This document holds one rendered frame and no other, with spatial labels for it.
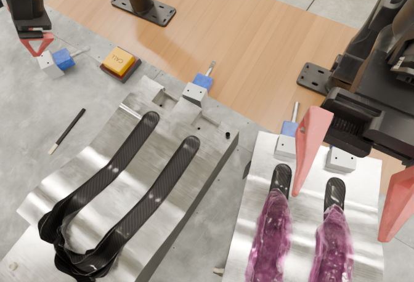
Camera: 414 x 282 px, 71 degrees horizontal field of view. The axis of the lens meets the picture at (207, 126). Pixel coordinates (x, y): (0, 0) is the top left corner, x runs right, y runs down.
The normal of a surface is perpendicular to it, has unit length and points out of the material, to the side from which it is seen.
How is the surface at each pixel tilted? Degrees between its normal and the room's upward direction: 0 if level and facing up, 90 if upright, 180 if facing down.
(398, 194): 21
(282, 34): 0
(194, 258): 0
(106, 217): 26
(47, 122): 0
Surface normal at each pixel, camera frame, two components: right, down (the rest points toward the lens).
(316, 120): -0.25, -0.03
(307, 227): 0.06, -0.72
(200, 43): -0.07, -0.36
